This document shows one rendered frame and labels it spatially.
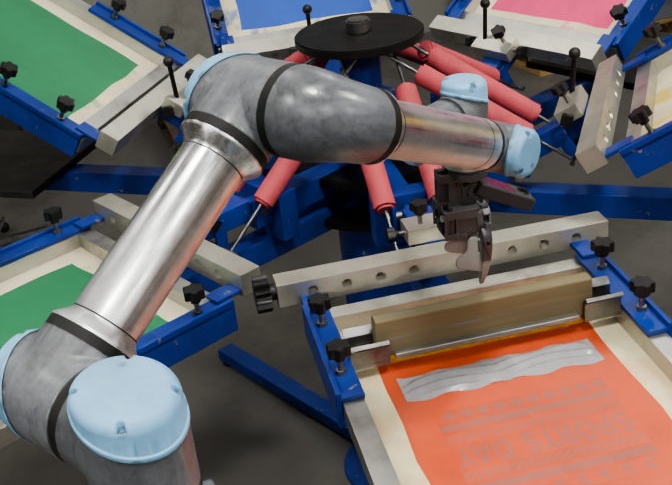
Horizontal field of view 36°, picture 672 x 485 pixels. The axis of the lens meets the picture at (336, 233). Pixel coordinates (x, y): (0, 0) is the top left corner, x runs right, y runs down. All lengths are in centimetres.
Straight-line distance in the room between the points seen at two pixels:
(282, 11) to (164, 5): 274
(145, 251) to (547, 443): 77
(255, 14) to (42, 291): 129
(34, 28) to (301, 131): 187
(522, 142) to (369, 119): 34
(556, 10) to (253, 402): 156
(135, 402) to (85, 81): 186
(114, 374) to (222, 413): 233
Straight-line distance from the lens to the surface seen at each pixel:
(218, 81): 127
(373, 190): 222
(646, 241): 425
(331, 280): 199
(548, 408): 176
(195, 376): 362
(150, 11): 592
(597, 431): 171
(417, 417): 174
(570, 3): 306
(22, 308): 227
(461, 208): 172
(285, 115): 119
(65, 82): 281
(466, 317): 184
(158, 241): 120
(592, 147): 217
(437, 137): 133
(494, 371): 183
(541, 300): 188
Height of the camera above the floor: 203
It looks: 27 degrees down
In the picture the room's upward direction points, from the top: 6 degrees counter-clockwise
